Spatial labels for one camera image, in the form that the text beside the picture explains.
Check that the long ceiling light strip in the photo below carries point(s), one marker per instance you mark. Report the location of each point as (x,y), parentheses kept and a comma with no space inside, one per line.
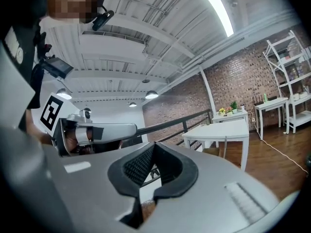
(218,11)

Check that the white shelf unit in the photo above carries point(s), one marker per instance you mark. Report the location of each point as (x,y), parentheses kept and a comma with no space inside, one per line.
(283,62)

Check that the person's left hand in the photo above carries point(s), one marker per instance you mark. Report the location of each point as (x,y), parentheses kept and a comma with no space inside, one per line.
(71,143)

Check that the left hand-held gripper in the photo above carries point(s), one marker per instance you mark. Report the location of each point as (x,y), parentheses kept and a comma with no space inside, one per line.
(52,113)

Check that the wooden stool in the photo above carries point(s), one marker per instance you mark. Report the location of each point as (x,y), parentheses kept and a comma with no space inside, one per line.
(211,152)

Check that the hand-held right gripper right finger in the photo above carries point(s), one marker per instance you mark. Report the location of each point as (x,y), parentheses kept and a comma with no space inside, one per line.
(206,203)

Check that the white console table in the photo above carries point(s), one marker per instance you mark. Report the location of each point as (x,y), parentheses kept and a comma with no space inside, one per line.
(269,103)

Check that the yellow flower pot plant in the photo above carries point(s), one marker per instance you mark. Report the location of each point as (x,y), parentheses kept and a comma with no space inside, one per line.
(221,111)

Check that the person's left forearm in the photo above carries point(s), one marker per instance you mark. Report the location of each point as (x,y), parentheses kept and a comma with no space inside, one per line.
(36,132)

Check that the black head-mounted camera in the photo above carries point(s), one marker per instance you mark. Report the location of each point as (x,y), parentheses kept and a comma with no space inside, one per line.
(104,18)

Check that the green bottle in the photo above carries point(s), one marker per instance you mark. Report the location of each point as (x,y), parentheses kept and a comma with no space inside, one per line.
(265,97)

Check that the white storage boxes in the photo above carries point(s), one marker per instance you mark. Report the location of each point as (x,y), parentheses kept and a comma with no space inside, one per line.
(298,96)

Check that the black chest-mounted screen device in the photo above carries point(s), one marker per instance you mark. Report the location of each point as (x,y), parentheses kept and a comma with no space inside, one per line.
(58,67)

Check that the white curved pipe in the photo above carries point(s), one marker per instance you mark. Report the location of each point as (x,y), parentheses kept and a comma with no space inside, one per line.
(207,88)

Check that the grey pendant lamp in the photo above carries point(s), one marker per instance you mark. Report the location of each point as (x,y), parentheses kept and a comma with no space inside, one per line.
(151,94)
(132,104)
(63,94)

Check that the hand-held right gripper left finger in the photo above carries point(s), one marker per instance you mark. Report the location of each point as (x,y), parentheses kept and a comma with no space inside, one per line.
(80,190)

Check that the small white table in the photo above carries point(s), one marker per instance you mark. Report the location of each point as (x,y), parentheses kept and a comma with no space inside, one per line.
(230,116)

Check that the large white table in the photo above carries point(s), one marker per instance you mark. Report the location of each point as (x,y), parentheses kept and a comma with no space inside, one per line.
(218,130)

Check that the black router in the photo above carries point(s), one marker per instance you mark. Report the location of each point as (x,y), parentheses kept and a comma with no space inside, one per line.
(258,100)

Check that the pink flower pot plant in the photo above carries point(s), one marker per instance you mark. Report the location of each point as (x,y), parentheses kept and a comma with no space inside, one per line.
(228,110)

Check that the green pot plant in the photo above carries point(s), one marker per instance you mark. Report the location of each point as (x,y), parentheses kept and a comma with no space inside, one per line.
(234,105)

